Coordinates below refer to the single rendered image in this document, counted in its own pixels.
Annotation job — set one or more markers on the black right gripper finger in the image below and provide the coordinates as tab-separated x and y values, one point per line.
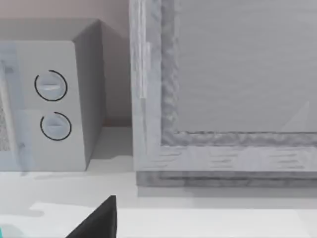
101	220

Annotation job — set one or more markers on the round microwave knob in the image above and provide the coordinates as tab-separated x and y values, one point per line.
51	85
56	126

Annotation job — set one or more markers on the pale microwave oven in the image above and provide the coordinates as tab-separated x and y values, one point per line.
74	106

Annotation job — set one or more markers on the microwave oven door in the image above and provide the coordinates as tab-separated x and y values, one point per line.
12	106

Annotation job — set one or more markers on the grey cabinet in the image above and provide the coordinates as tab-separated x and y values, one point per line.
223	99

